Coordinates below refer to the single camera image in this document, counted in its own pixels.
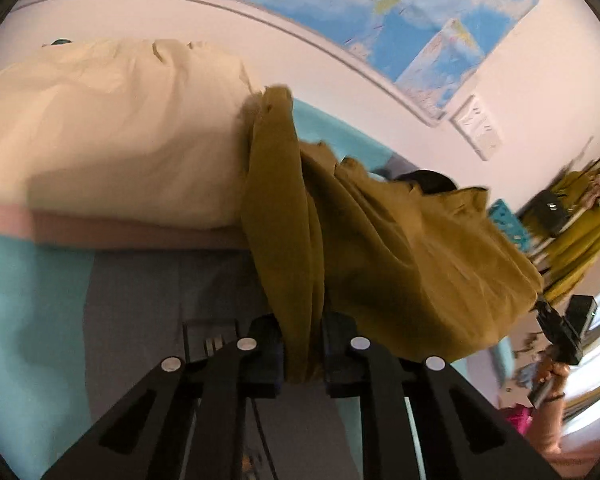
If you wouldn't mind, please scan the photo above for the pink object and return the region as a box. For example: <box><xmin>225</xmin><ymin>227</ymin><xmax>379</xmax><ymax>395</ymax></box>
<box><xmin>500</xmin><ymin>404</ymin><xmax>535</xmax><ymax>437</ymax></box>

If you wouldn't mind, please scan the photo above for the person's right hand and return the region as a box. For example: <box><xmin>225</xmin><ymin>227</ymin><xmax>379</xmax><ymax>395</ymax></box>
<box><xmin>527</xmin><ymin>355</ymin><xmax>573</xmax><ymax>408</ymax></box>

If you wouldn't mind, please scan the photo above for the cream fabric bundle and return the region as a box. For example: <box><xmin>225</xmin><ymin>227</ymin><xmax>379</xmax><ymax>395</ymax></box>
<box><xmin>0</xmin><ymin>37</ymin><xmax>255</xmax><ymax>232</ymax></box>

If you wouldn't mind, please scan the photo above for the colourful wall map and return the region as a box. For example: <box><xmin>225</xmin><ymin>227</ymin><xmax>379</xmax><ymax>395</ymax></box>
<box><xmin>10</xmin><ymin>0</ymin><xmax>553</xmax><ymax>128</ymax></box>

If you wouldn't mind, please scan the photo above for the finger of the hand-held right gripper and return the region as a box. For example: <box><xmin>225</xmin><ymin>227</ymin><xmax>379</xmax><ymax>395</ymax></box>
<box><xmin>532</xmin><ymin>299</ymin><xmax>558</xmax><ymax>331</ymax></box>

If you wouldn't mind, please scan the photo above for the black handbag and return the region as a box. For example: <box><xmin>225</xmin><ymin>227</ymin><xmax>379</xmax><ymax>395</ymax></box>
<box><xmin>520</xmin><ymin>189</ymin><xmax>572</xmax><ymax>237</ymax></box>

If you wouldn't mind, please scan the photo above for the person's right forearm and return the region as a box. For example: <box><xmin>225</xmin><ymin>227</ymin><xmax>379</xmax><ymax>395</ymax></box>
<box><xmin>527</xmin><ymin>392</ymin><xmax>570</xmax><ymax>456</ymax></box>

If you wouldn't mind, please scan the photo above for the black garment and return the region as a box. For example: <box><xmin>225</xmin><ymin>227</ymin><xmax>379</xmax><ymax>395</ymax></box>
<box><xmin>394</xmin><ymin>170</ymin><xmax>457</xmax><ymax>197</ymax></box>

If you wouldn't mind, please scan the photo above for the pink cloth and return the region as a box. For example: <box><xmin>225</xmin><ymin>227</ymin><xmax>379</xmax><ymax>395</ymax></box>
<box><xmin>0</xmin><ymin>199</ymin><xmax>255</xmax><ymax>252</ymax></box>

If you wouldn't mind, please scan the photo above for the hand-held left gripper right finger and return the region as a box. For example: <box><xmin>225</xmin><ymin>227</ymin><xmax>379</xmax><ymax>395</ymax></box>
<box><xmin>322</xmin><ymin>312</ymin><xmax>563</xmax><ymax>480</ymax></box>

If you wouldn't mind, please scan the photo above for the white wall switch panel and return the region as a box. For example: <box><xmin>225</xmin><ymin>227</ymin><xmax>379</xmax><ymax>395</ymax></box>
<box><xmin>450</xmin><ymin>94</ymin><xmax>503</xmax><ymax>161</ymax></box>

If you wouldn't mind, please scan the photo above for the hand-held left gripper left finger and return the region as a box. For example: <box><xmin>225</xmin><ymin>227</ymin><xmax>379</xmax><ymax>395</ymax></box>
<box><xmin>40</xmin><ymin>312</ymin><xmax>286</xmax><ymax>480</ymax></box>

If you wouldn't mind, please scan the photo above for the clothes rack with garments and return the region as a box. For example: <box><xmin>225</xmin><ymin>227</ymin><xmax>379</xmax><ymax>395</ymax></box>
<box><xmin>520</xmin><ymin>170</ymin><xmax>600</xmax><ymax>306</ymax></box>

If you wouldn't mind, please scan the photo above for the olive green jacket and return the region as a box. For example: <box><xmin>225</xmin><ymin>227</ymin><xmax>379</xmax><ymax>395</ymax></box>
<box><xmin>240</xmin><ymin>85</ymin><xmax>543</xmax><ymax>385</ymax></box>

